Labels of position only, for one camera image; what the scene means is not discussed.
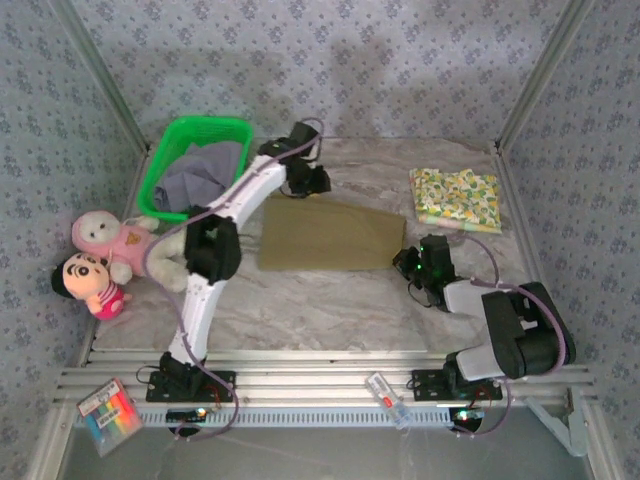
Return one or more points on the aluminium frame post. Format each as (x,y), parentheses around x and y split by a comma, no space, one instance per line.
(107,75)
(542,75)

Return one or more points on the small clear box red label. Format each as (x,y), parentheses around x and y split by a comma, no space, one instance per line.
(387,397)

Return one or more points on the aluminium extrusion base rails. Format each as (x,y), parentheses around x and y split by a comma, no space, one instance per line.
(310,372)

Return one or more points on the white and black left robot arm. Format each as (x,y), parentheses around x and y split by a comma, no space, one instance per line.
(200,310)

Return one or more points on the grey metal corner bracket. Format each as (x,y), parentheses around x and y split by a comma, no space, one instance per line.
(565,430)

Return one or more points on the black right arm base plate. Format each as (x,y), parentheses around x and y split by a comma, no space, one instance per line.
(425,385)

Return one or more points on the pastel pink flower skirt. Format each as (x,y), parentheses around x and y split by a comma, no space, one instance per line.
(440,223)

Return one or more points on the lemon print skirt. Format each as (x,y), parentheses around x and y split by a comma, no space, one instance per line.
(455,195)

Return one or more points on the black-haired plush doll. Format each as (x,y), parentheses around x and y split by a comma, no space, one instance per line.
(82,277)

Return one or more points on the plain lavender skirt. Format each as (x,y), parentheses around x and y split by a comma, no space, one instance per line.
(200,170)

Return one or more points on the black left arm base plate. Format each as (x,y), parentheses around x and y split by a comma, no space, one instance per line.
(222,382)

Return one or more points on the pink hooded plush doll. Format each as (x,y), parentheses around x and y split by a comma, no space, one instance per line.
(95,231)

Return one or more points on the clear box of coloured markers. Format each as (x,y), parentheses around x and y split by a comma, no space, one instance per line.
(110,415)

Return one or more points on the green plastic basket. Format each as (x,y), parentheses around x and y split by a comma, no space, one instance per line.
(210,131)

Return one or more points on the olive khaki skirt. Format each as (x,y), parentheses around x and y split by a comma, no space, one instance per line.
(325,235)

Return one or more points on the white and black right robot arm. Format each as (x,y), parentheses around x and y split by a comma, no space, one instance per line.
(465,300)

